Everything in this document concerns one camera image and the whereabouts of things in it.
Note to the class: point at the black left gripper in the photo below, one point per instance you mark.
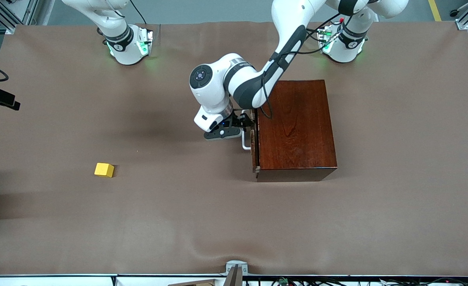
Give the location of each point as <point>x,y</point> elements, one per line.
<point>242,120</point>

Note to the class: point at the yellow wooden block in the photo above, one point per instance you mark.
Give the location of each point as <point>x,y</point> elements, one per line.
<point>103,170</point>

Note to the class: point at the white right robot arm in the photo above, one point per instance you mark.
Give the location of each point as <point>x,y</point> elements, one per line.
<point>122,45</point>

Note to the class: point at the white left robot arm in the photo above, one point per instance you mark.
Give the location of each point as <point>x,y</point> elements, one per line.
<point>214,83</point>

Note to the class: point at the dark brown wooden cabinet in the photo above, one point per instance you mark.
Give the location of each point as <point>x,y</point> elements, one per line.
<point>297,131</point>

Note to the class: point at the brown table cover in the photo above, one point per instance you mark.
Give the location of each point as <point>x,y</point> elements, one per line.
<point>138,222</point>

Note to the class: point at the green connector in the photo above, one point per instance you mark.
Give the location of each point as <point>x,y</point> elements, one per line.
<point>282,281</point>

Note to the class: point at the tan cardboard piece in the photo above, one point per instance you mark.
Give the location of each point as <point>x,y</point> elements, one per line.
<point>194,283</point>

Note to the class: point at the yellow floor tape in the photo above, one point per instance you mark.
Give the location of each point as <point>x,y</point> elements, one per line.
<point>435,10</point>

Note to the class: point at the black knob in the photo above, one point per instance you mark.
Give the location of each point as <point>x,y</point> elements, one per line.
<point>454,12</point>

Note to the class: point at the grey metal mounting bracket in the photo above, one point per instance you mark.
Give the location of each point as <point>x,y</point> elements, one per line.
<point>235,268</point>

